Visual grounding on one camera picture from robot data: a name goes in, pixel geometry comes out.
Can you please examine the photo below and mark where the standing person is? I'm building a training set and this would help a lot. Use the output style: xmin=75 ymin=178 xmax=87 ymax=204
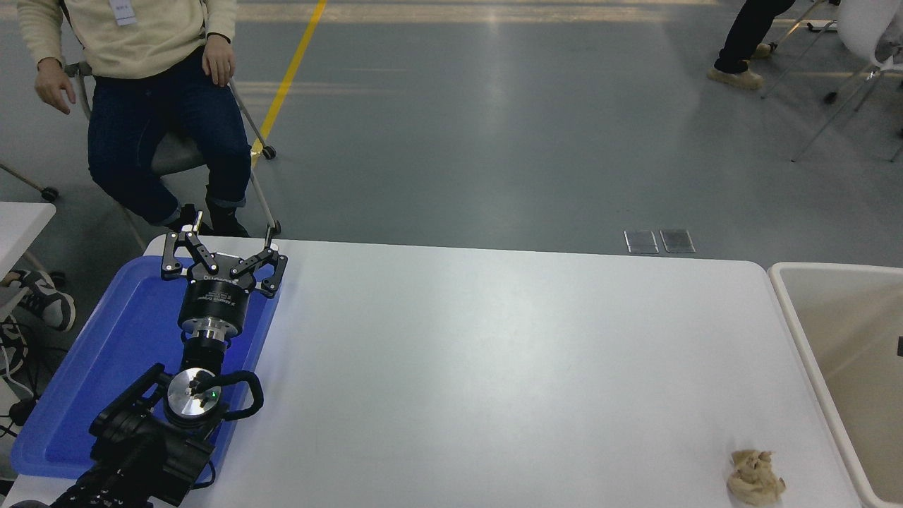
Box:
xmin=708 ymin=0 xmax=796 ymax=90

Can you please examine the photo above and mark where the blue plastic tray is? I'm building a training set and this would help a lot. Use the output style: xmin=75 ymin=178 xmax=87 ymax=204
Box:
xmin=10 ymin=254 xmax=282 ymax=480

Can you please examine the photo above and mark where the crumpled tan paper ball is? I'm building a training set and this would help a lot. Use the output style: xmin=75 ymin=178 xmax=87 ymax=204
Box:
xmin=727 ymin=449 xmax=787 ymax=507

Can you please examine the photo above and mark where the seated person's right hand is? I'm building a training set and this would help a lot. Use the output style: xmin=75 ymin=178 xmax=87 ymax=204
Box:
xmin=34 ymin=58 xmax=77 ymax=115

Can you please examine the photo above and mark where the grey wheeled chair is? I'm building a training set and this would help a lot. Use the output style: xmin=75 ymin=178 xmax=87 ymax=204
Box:
xmin=63 ymin=56 xmax=282 ymax=251

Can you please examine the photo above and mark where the seated person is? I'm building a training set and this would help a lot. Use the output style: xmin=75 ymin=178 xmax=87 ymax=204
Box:
xmin=16 ymin=0 xmax=253 ymax=237

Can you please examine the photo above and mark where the seated person's left hand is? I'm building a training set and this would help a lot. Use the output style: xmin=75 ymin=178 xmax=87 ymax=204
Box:
xmin=202 ymin=33 xmax=236 ymax=87

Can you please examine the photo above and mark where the white side table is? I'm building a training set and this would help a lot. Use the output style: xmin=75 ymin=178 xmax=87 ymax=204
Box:
xmin=0 ymin=202 xmax=57 ymax=282

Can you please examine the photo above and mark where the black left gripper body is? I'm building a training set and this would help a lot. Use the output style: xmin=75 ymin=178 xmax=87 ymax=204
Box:
xmin=177 ymin=250 xmax=258 ymax=331

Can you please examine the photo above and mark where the grey leg with caster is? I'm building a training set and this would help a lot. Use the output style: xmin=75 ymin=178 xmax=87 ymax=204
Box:
xmin=0 ymin=161 xmax=61 ymax=202

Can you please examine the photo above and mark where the white shell chair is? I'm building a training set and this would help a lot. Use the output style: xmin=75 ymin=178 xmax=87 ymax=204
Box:
xmin=790 ymin=0 xmax=903 ymax=163

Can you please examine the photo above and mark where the grey chair leg frame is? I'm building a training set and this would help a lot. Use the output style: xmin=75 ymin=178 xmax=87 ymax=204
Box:
xmin=765 ymin=0 xmax=842 ymax=57

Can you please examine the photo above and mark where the large pale bin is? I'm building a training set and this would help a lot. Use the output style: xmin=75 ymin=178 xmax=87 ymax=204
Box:
xmin=768 ymin=262 xmax=903 ymax=508

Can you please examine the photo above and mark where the grey white sneaker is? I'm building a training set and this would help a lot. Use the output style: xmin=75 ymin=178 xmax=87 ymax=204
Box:
xmin=0 ymin=314 xmax=30 ymax=375
xmin=13 ymin=270 xmax=77 ymax=333

